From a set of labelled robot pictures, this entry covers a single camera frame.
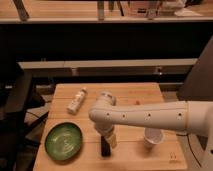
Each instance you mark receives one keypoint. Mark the green ceramic bowl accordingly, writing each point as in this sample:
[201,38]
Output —
[63,141]

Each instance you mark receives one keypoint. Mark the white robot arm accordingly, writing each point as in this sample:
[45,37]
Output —
[189,116]

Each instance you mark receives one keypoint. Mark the black rectangular remote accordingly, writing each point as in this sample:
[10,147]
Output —
[105,148]

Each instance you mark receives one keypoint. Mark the yellowish gripper tool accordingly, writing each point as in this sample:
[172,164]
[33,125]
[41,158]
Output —
[112,141]

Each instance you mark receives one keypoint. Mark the black chair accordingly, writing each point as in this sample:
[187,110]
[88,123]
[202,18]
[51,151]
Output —
[17,95]

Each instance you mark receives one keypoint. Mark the orange carrot toy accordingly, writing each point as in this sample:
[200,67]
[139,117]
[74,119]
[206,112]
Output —
[136,102]

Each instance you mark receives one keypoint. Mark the white plastic bottle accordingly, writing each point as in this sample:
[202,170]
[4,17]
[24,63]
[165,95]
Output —
[77,101]

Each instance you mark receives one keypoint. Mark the white paper cup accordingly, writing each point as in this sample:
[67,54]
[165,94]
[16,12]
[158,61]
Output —
[153,137]

